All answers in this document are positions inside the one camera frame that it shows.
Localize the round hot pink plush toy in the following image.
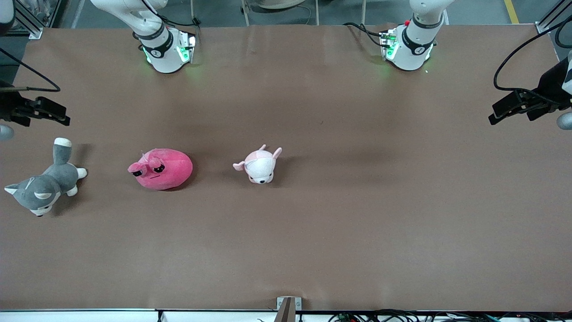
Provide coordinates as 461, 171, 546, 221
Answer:
127, 148, 193, 191

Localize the grey white husky plush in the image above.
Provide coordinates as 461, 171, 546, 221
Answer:
4, 137, 88, 217

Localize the small pale pink plush dog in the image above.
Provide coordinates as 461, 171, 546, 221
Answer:
233, 144, 283, 185

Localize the brown table cover sheet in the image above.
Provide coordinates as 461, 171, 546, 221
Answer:
0, 23, 572, 313

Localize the beige stool with metal legs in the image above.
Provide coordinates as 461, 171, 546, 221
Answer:
240, 0, 320, 26

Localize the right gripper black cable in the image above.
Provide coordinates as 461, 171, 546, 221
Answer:
0, 47, 61, 93

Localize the aluminium frame profile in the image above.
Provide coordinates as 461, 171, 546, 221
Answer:
13, 0, 43, 40
535, 0, 572, 35

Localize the right arm base black cable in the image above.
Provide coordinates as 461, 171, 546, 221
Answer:
142, 0, 200, 28

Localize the arm base black cable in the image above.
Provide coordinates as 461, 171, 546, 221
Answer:
142, 0, 200, 28
343, 21, 386, 49

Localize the left arm base black cable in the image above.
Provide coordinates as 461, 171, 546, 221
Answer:
343, 21, 386, 49

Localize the black cable bundle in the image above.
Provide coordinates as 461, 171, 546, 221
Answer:
328, 309, 572, 322

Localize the metal mounting bracket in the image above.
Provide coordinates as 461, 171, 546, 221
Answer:
274, 297, 303, 322

